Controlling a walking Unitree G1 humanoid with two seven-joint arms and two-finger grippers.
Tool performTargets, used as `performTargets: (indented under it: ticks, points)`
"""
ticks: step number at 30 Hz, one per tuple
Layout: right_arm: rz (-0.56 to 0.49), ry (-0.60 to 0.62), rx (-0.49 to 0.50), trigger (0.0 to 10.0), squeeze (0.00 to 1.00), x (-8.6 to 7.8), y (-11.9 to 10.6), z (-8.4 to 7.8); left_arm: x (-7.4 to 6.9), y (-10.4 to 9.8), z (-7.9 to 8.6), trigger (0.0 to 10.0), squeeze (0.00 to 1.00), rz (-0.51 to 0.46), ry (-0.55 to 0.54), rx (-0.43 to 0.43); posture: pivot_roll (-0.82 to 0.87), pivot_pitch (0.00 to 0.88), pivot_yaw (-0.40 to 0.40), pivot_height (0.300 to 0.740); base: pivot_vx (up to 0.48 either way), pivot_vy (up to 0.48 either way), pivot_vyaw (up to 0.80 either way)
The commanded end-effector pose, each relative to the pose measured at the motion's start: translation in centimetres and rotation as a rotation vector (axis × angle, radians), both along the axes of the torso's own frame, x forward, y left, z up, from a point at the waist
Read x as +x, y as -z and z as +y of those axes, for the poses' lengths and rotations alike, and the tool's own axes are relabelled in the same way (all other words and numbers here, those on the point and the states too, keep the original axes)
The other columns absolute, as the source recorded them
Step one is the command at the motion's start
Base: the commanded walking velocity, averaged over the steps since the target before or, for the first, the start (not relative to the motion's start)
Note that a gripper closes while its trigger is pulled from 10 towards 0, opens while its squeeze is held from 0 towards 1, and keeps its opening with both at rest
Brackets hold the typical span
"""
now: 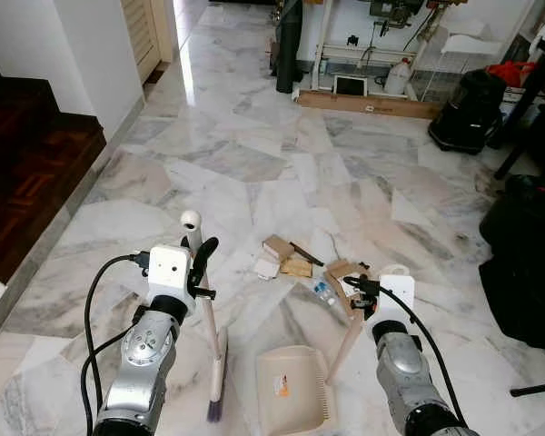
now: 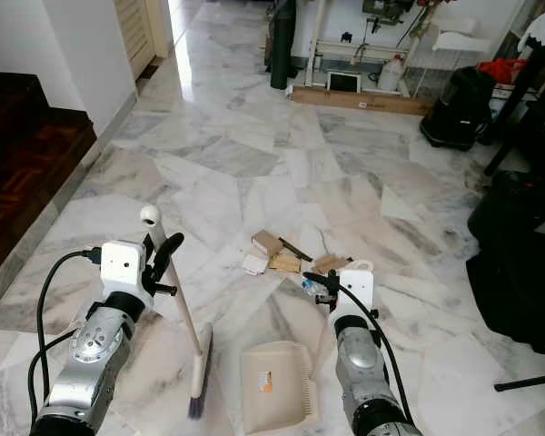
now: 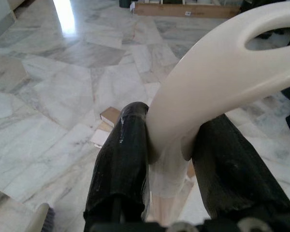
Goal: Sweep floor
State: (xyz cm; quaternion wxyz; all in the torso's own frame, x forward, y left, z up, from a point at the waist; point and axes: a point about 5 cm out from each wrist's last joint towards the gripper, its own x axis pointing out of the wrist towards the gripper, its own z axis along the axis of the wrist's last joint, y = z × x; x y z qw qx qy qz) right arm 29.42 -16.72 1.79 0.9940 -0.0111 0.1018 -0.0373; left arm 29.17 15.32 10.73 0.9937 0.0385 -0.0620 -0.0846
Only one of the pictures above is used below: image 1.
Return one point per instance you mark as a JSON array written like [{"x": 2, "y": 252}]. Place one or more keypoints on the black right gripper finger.
[{"x": 356, "y": 282}]

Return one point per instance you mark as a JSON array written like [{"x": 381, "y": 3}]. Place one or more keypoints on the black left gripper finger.
[{"x": 204, "y": 254}]

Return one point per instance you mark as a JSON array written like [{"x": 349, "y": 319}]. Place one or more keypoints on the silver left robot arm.
[{"x": 141, "y": 363}]

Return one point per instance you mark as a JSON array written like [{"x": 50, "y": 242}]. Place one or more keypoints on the black floor bar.
[{"x": 536, "y": 389}]

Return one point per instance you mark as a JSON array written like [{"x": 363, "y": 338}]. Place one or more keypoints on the brown folded cardboard piece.
[{"x": 343, "y": 271}]

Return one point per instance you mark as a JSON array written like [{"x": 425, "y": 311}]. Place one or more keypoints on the clear plastic bottle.
[{"x": 324, "y": 292}]

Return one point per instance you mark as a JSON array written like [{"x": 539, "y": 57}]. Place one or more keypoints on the dark thin stick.
[{"x": 306, "y": 254}]

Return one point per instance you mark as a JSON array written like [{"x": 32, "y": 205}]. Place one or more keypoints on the yellow-brown flat scrap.
[{"x": 296, "y": 266}]

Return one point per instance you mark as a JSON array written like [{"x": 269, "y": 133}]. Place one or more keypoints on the tan cardboard box scrap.
[{"x": 277, "y": 247}]

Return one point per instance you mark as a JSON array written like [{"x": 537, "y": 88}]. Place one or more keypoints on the black flat case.
[{"x": 527, "y": 300}]

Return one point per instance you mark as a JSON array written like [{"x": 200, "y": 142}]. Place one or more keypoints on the long brown cardboard box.
[{"x": 372, "y": 104}]

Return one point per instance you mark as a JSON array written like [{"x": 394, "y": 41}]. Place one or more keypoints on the black rounded bag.
[{"x": 527, "y": 209}]

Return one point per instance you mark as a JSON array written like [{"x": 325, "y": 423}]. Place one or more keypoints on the dark wooden staircase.
[{"x": 27, "y": 173}]

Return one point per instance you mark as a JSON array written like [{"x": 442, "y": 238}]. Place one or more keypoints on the white framed tablet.
[{"x": 351, "y": 86}]

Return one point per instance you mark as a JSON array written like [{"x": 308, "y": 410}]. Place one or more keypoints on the white plastic jug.
[{"x": 398, "y": 77}]

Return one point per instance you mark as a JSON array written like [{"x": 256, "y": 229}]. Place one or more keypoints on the black upright tube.
[{"x": 289, "y": 45}]

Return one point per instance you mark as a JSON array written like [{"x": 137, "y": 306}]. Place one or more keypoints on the light wooden louvred door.
[{"x": 141, "y": 32}]

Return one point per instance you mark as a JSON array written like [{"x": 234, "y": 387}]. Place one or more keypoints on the black stand leg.
[{"x": 527, "y": 100}]

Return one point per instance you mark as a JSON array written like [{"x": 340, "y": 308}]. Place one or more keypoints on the red plastic bag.
[{"x": 511, "y": 73}]

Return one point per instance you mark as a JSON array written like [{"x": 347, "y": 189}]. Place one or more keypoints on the white folded cloth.
[{"x": 463, "y": 44}]

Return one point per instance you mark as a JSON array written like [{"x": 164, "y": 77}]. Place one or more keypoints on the dark green machine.
[{"x": 395, "y": 9}]

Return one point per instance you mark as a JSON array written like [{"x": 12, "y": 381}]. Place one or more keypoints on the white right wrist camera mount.
[{"x": 398, "y": 295}]

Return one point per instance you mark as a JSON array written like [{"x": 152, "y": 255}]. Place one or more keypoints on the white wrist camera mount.
[
  {"x": 398, "y": 295},
  {"x": 168, "y": 272}
]

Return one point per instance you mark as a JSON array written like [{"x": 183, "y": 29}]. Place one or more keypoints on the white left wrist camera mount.
[{"x": 168, "y": 272}]

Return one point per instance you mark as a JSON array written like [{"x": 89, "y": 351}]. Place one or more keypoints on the white metal frame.
[{"x": 323, "y": 45}]

